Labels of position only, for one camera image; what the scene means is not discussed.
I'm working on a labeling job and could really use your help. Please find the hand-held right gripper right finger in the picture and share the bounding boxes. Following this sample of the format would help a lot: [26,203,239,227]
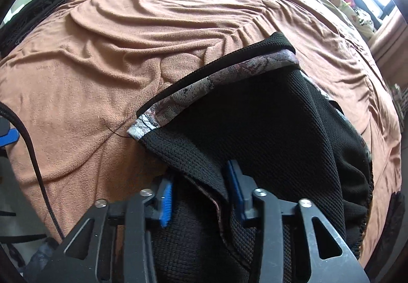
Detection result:
[225,160,370,283]

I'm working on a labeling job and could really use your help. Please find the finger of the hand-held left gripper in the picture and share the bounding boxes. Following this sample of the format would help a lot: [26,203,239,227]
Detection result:
[0,117,20,148]

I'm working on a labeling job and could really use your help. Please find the grey patterned cloth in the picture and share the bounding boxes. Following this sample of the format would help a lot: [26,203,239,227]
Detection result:
[24,237,69,283]

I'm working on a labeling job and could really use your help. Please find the black cable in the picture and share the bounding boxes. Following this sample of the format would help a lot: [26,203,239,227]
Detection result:
[0,101,66,240]

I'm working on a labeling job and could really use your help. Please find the brown fleece blanket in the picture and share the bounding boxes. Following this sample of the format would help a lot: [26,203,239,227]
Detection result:
[0,0,405,258]

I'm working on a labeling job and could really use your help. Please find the pink curtain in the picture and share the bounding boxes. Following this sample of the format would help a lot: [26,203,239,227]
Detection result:
[366,6,408,62]

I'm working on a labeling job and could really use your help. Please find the black pants with patterned waistband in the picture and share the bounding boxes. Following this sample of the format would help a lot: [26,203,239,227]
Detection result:
[127,31,375,283]

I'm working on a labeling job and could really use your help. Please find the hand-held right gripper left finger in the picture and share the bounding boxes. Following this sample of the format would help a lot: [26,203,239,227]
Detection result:
[41,178,174,283]

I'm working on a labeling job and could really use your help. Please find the stack of black clothes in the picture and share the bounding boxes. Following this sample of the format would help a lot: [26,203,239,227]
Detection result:
[0,0,72,57]

